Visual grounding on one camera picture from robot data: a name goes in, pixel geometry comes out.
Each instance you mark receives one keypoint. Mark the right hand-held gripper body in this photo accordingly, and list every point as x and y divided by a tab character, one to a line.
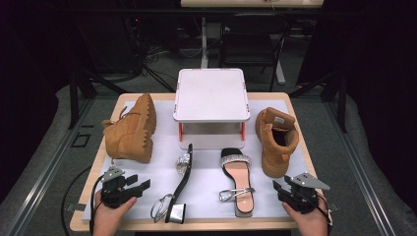
303	196

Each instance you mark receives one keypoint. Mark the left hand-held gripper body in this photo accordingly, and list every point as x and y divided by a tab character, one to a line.
114	195

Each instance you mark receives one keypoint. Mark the tan suede boot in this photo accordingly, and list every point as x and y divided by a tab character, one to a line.
273	157
131	137

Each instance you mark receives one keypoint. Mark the white two-tier shoe rack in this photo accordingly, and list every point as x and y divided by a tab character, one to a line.
211	95

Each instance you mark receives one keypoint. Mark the person's left hand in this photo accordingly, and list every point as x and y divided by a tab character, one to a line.
108	219

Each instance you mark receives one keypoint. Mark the person's right hand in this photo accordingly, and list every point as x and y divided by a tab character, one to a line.
311	224

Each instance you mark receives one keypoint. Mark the grey metal table clip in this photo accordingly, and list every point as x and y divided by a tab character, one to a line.
334	207
77	207

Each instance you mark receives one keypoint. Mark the white table mat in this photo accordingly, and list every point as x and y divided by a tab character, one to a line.
206	183

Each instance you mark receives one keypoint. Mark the black metal stand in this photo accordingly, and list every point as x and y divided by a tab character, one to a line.
342	105
73	98

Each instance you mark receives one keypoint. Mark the black folding chair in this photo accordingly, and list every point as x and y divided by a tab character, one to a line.
252	42

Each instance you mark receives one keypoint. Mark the white desk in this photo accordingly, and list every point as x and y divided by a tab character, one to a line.
204	49

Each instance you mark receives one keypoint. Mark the aluminium floor rail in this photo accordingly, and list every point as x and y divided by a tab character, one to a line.
360	187
49	170

